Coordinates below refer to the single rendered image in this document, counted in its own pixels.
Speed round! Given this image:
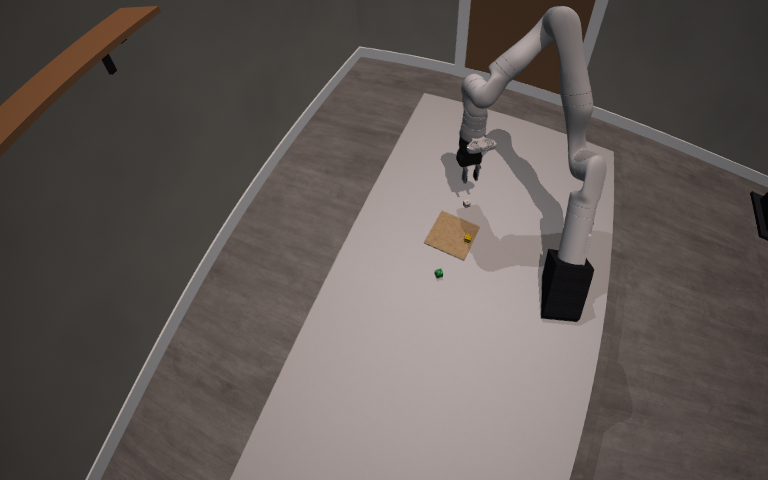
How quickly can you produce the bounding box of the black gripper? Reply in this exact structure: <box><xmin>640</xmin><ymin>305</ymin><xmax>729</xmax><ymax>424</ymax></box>
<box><xmin>456</xmin><ymin>121</ymin><xmax>496</xmax><ymax>184</ymax></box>

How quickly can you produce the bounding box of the tan square mat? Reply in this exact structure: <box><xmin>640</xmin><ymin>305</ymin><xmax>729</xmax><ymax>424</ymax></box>
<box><xmin>424</xmin><ymin>211</ymin><xmax>480</xmax><ymax>260</ymax></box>

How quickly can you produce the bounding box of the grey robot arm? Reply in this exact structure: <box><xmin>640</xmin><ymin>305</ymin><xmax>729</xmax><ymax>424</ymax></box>
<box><xmin>461</xmin><ymin>6</ymin><xmax>607</xmax><ymax>265</ymax></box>

